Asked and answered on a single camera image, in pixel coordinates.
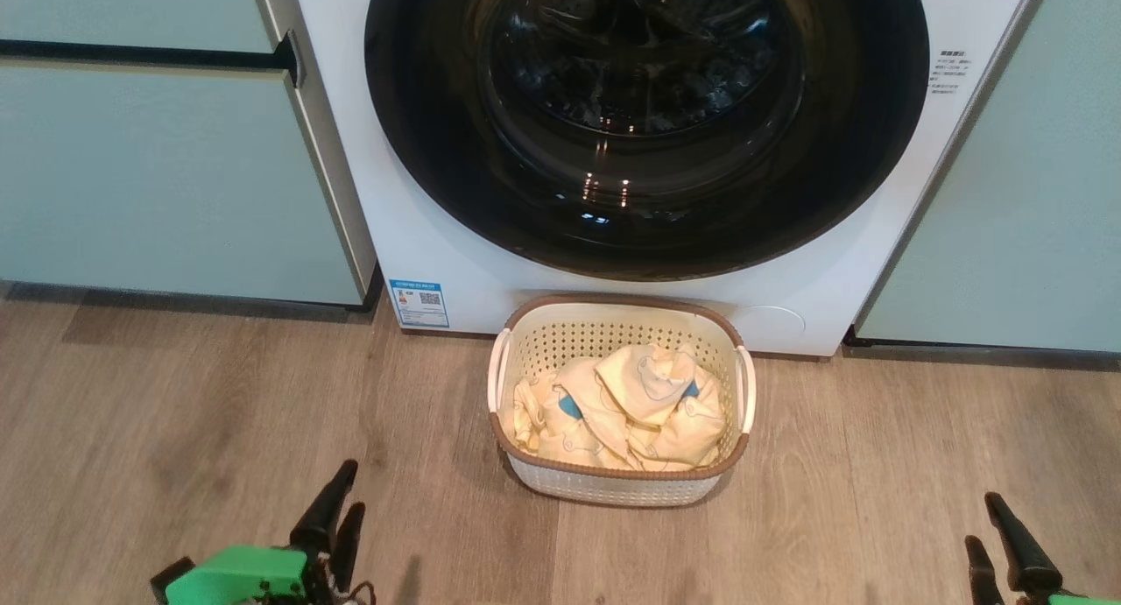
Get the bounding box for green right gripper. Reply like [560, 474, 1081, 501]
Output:
[965, 492, 1121, 605]

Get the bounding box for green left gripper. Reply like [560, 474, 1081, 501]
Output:
[165, 461, 366, 605]

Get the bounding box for pale yellow garment blue patches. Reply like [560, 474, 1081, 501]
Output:
[511, 360, 728, 472]

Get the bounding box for pale yellow bear-print garment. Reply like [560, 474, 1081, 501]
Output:
[596, 342, 702, 448]

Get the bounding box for black round glass washer door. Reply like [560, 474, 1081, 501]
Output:
[364, 0, 930, 282]

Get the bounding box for white front-load washing machine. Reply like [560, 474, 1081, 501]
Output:
[289, 0, 1047, 358]

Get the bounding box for pale teal cabinet door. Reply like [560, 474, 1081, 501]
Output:
[845, 0, 1121, 369]

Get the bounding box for blue energy label sticker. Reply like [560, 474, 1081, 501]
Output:
[389, 278, 450, 329]

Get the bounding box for cream perforated laundry basket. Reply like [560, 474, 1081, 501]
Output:
[487, 293, 757, 508]

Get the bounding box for round white filter cover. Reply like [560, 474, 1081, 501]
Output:
[736, 306, 807, 354]

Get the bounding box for pale teal cabinet black handle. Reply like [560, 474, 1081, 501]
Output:
[0, 0, 379, 313]

